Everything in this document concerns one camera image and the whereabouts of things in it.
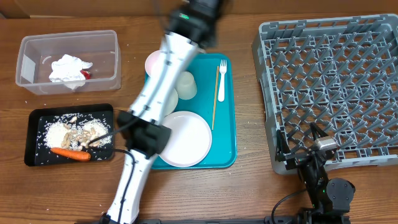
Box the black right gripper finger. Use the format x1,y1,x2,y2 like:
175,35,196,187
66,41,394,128
276,130,291,156
310,123,328,140

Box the pink plate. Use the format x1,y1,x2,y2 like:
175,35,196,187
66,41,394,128
160,111,212,168

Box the white plastic fork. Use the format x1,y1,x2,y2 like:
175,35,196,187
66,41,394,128
218,60,228,102

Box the wooden chopstick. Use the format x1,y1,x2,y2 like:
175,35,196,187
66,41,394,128
211,66,220,130

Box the white upturned cup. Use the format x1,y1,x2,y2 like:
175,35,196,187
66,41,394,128
175,72,197,100

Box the white bowl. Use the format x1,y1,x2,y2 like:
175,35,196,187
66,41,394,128
164,89,178,116

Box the pink bowl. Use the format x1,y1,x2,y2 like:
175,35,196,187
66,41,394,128
145,50,163,77

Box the rice and peanut leftovers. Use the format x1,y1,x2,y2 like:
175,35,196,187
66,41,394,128
44,113,112,149

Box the red snack wrapper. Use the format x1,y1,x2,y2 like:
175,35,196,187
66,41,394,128
80,70,91,80

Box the white napkin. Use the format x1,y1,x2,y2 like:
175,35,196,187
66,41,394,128
49,54,93,90

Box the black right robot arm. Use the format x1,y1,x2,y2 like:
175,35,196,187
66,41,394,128
271,123,356,223

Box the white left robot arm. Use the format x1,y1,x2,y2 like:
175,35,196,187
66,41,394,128
99,0,227,223

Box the grey dishwasher rack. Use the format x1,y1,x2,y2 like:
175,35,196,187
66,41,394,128
252,14,397,174

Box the black food waste tray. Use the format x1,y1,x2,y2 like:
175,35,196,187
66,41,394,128
24,103,114,167

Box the teal plastic tray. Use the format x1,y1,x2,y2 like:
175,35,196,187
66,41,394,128
141,52,238,170

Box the orange carrot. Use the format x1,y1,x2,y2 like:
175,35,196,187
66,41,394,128
51,147,91,162

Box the clear plastic bin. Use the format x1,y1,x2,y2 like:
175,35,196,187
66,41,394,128
16,30,121,95

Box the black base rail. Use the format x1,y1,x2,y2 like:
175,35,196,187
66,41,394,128
76,216,351,224

